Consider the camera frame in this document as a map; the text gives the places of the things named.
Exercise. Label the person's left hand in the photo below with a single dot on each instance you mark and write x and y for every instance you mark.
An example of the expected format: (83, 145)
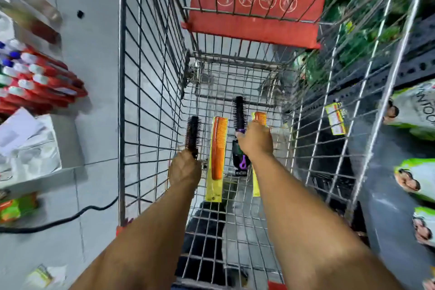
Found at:
(184, 168)

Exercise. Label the person's right hand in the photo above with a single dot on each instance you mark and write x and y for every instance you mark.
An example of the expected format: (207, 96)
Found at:
(256, 140)

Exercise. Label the person's right thumb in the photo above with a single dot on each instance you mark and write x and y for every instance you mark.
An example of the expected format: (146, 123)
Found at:
(240, 136)

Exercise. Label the orange comb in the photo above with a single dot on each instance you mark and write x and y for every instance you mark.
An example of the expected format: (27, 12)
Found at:
(260, 117)
(218, 150)

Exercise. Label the black round hairbrush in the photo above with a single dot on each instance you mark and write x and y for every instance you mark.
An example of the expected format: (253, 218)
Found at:
(193, 133)

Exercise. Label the person's left forearm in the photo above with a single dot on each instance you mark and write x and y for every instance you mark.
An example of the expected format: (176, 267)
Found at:
(146, 242)

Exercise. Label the person's right forearm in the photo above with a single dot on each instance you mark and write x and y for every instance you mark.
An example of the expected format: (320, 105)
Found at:
(312, 232)

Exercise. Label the black hairbrush with purple loop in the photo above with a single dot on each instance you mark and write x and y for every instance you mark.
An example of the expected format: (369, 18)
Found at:
(240, 113)

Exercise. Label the yellow price tag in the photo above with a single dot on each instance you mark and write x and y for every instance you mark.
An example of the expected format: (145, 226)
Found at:
(335, 118)

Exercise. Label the person's black trousers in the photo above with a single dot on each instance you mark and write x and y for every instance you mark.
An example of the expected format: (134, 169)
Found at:
(204, 232)

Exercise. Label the red cart seat flap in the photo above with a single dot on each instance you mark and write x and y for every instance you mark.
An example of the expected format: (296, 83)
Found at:
(255, 33)

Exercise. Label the shelf of green packets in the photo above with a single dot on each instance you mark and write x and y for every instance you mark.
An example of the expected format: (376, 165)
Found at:
(356, 38)

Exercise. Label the green white hair product pack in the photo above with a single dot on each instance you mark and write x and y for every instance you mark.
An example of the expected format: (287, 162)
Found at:
(416, 179)
(414, 109)
(424, 227)

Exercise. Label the white cardboard box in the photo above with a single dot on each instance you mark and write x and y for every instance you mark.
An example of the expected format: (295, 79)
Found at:
(40, 150)

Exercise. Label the row of red white-capped tubes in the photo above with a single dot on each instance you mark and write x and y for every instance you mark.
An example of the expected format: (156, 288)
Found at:
(37, 79)

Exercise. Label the green and orange packet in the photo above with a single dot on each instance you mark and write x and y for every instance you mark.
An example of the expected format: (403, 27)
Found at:
(17, 207)

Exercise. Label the white and green packet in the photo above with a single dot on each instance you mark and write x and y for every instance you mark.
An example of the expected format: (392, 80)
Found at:
(42, 277)

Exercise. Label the dark perforated shelf rail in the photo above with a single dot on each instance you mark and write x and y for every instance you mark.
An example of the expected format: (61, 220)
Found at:
(418, 68)

